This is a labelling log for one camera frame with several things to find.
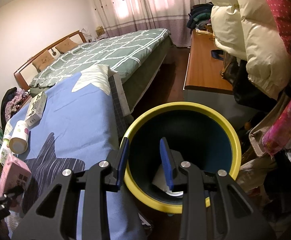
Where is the clothes pile on nightstand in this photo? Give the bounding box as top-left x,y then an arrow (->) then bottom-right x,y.
0,87 -> 28,131

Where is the pink tissue pack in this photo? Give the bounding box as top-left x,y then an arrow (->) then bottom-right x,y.
0,154 -> 31,197

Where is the wooden long desk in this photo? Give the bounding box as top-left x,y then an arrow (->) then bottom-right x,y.
183,31 -> 256,127

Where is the small cardboard box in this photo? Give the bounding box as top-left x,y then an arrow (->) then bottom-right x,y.
95,26 -> 105,37

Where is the dark clothes pile on desk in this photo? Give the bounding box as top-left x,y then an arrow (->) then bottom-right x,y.
186,2 -> 214,30

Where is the left tan pillow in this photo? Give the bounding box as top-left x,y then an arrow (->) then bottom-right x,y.
32,50 -> 56,72

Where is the tan pillow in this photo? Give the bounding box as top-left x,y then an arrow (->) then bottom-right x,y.
55,37 -> 78,54
32,50 -> 56,72

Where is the cream puffer jacket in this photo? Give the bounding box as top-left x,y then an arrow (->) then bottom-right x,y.
211,0 -> 291,99

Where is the blue star patterned cloth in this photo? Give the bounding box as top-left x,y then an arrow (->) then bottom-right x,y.
0,64 -> 146,240

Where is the yellow rimmed blue trash bin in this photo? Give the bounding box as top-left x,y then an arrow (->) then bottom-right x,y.
124,101 -> 241,213

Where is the pink floral garment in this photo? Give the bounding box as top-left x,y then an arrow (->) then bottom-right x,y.
262,100 -> 291,156

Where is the right tan pillow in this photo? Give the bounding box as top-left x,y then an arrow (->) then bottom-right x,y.
55,37 -> 78,54

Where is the white paper cup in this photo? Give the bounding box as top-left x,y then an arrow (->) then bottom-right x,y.
9,120 -> 29,154

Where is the wooden bed headboard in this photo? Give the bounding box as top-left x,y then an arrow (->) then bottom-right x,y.
14,30 -> 87,90

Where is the white patterned carton box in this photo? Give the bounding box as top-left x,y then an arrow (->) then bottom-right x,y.
25,92 -> 47,127

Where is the white green drink bottle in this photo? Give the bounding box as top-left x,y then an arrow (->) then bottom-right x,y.
0,134 -> 12,166

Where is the green checked bed quilt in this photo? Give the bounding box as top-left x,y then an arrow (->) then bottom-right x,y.
29,28 -> 171,91

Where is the pink window curtain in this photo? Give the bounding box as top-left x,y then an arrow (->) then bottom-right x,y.
90,0 -> 210,47

